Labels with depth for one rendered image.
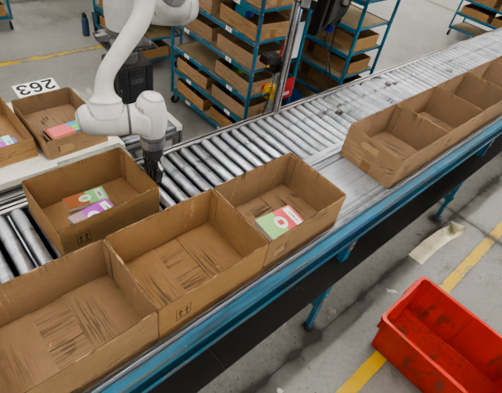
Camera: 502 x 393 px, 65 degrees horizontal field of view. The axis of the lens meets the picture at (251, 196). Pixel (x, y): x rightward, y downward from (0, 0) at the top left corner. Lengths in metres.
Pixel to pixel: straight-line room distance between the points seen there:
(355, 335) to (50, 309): 1.64
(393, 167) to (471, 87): 1.20
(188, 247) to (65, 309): 0.41
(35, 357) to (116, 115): 0.74
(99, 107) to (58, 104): 0.95
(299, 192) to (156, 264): 0.65
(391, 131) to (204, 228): 1.20
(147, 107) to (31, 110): 1.01
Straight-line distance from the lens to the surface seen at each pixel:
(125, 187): 1.79
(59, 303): 1.32
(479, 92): 2.88
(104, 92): 1.39
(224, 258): 1.37
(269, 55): 2.21
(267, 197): 1.60
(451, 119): 2.53
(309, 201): 1.62
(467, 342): 2.58
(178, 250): 1.39
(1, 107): 2.30
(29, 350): 1.26
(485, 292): 3.04
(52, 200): 1.75
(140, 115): 1.39
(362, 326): 2.46
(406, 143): 2.21
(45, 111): 2.29
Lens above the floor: 1.98
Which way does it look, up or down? 43 degrees down
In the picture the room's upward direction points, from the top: 12 degrees clockwise
